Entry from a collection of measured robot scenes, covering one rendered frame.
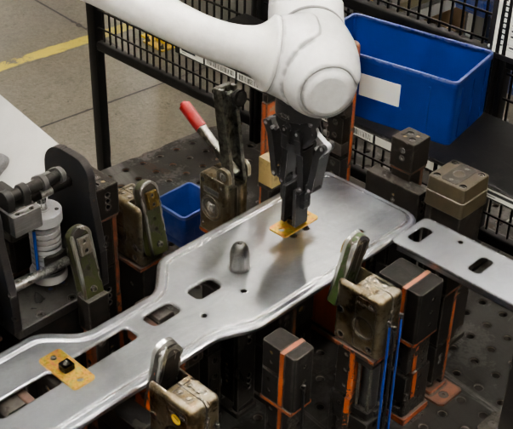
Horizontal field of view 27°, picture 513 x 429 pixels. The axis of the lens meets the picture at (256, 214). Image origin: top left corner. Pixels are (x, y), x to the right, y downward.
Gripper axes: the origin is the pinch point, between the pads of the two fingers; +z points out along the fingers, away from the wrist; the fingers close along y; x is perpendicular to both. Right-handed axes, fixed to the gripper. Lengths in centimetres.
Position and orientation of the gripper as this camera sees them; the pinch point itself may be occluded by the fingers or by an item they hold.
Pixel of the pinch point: (294, 203)
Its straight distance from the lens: 172.7
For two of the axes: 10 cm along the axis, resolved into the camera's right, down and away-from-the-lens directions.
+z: -0.2, 8.3, 5.6
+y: 7.2, 4.1, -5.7
